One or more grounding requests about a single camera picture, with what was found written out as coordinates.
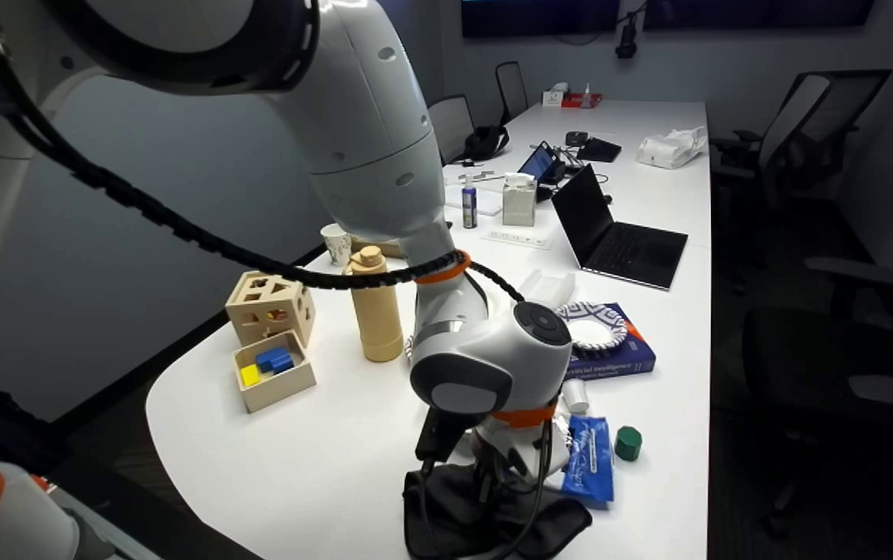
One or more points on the white carton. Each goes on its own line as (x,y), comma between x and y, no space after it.
(517,204)

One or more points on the white tissue pile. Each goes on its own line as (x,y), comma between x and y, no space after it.
(671,147)

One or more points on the black bag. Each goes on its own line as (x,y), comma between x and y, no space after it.
(488,141)

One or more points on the patterned paper cup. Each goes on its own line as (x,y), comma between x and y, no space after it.
(337,246)

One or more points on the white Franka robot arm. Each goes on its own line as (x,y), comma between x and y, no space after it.
(362,126)

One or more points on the small white bottle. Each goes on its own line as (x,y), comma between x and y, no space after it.
(578,400)

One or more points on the blue toy block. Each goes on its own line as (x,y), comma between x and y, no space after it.
(274,360)

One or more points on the white plastic food container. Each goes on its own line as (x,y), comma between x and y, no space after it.
(550,288)

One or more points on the open wooden tray box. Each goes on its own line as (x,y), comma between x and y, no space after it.
(277,394)

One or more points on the black cloth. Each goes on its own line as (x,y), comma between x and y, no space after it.
(526,530)

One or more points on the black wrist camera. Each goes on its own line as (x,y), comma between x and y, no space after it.
(437,436)

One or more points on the tablet with blue screen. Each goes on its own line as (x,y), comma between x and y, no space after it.
(539,162)

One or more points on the red box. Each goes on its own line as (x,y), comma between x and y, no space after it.
(583,101)

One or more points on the open laptop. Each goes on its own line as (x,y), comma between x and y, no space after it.
(619,245)

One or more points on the hanging black camera pole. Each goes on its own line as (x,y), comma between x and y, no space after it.
(629,35)

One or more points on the blue snack bag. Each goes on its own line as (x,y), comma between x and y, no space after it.
(591,461)

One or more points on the green cap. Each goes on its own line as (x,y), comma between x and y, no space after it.
(629,444)

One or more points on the office chair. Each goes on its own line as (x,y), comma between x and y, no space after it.
(448,126)
(512,87)
(830,362)
(798,126)

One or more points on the small white box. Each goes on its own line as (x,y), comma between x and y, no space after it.
(556,99)

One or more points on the tan water bottle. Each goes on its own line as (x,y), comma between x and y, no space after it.
(379,315)

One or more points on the yellow toy block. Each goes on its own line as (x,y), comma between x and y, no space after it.
(251,377)

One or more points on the blue and yellow book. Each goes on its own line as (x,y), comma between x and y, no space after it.
(626,360)

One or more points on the wall monitor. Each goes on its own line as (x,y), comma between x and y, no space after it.
(539,17)
(758,13)

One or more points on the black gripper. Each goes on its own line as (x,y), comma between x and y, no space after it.
(512,454)

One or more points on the black electronic devices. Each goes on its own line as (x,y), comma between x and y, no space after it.
(598,147)

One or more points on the wooden shape sorter box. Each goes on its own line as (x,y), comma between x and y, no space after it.
(264,306)

